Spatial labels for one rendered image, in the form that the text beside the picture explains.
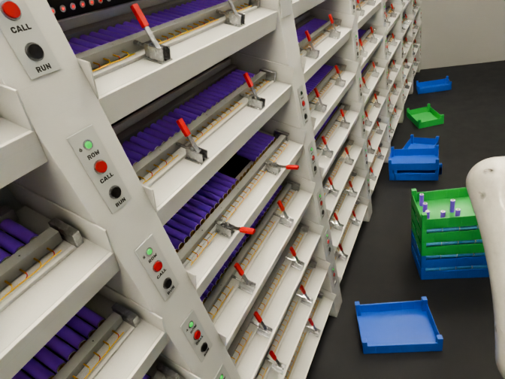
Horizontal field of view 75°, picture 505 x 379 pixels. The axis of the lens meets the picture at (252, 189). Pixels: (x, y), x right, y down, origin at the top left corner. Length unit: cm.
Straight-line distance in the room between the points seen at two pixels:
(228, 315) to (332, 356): 81
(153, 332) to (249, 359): 42
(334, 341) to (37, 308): 131
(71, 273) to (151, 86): 31
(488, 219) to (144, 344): 77
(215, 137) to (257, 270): 40
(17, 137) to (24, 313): 22
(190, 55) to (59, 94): 26
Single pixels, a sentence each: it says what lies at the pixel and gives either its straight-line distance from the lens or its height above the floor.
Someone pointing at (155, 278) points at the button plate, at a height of 101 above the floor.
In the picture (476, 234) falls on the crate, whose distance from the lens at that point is 169.
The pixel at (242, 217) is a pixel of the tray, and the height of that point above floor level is 91.
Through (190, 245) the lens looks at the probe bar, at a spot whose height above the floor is 95.
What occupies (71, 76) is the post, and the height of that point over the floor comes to 134.
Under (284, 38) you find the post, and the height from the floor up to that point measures 123.
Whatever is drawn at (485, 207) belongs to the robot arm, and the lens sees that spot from 92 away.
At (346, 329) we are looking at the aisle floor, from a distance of 165.
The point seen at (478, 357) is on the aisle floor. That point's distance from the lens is 164.
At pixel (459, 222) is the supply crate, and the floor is 34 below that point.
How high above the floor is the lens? 138
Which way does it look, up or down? 31 degrees down
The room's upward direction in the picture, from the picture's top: 17 degrees counter-clockwise
